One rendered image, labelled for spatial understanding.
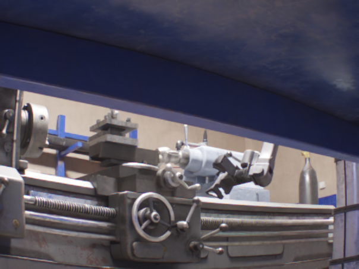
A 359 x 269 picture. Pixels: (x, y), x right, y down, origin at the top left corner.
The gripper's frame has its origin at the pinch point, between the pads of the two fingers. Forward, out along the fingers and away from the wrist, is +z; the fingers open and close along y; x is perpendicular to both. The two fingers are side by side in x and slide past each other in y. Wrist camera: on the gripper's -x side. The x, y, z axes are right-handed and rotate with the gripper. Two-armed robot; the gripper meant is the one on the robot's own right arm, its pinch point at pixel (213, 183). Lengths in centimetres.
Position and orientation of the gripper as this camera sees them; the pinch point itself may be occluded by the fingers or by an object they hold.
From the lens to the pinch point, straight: 219.3
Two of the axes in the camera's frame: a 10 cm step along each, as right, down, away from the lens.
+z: -6.5, 2.2, 7.3
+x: 6.2, 7.1, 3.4
